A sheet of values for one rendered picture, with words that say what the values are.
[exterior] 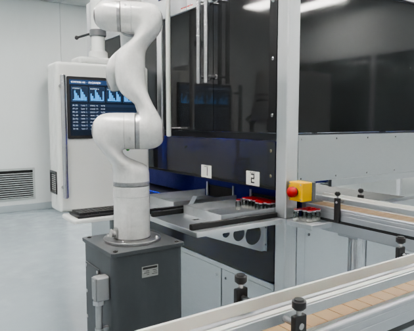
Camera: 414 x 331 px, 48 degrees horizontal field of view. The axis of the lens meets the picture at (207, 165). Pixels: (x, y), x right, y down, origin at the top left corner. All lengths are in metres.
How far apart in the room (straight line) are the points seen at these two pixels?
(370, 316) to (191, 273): 1.67
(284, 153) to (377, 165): 0.57
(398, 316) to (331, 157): 1.15
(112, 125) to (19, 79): 5.59
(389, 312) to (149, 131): 0.92
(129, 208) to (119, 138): 0.23
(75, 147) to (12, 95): 4.63
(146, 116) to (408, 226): 0.91
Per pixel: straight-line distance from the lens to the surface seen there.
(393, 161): 2.35
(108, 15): 1.63
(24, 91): 7.07
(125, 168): 1.51
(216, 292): 2.30
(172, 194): 2.29
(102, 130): 1.51
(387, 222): 1.68
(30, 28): 7.20
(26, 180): 7.09
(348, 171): 2.09
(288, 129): 1.81
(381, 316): 0.90
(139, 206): 1.54
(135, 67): 1.57
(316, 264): 2.03
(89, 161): 2.47
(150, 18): 1.62
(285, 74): 1.82
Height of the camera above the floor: 1.25
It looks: 5 degrees down
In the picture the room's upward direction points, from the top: straight up
